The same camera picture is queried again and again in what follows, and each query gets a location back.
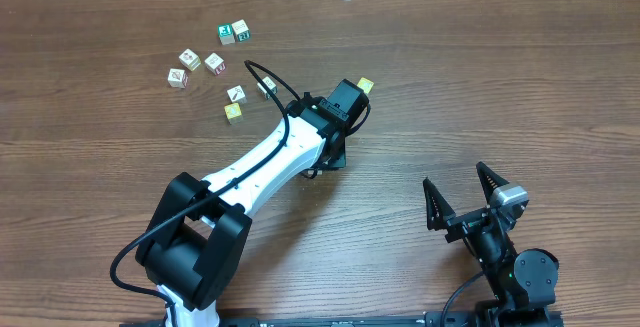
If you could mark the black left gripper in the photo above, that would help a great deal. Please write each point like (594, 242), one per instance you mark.
(338, 155)

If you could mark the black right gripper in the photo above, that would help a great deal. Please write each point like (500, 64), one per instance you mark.
(440, 212)

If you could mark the letter A wooden block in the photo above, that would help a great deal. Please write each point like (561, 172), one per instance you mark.
(267, 87)

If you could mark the red number three block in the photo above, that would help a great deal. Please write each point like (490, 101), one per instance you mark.
(215, 64)

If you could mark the number five green block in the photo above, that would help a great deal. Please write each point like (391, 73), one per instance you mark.
(241, 30)

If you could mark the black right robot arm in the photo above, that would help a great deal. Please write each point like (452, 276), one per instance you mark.
(523, 283)

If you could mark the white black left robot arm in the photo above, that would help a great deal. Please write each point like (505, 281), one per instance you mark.
(200, 227)

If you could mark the yellow topped acorn block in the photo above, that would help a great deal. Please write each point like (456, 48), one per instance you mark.
(365, 84)

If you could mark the yellow block far left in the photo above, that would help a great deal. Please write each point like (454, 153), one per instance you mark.
(233, 113)

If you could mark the hammer picture block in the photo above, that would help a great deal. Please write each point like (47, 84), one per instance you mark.
(237, 95)

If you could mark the green letter H block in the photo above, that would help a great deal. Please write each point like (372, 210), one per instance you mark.
(226, 34)

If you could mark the wooden block crossed picture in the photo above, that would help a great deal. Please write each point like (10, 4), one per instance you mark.
(177, 78)

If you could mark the wooden block red picture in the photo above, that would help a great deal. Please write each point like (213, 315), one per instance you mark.
(190, 59)

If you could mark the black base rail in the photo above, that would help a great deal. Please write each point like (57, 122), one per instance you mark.
(340, 322)

